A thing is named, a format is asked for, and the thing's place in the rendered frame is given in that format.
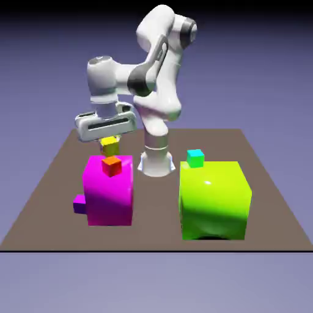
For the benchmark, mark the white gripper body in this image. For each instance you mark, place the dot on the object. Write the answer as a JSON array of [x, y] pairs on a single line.
[[107, 126]]

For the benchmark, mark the small yellow cube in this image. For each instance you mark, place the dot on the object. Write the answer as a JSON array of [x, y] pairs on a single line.
[[110, 146]]

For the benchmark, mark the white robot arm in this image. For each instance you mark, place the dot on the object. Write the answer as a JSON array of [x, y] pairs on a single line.
[[156, 80]]

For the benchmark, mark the small orange cube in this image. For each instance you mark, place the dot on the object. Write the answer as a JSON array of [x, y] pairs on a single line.
[[111, 166]]

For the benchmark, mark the small purple cube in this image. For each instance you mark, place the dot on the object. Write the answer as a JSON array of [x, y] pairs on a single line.
[[79, 204]]

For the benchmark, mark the small cyan cube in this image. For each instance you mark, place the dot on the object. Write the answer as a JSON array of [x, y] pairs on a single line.
[[195, 158]]

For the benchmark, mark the large magenta box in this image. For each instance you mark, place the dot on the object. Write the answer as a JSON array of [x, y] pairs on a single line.
[[108, 190]]

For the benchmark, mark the large lime green box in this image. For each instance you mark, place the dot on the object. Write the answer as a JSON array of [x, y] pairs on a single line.
[[215, 200]]

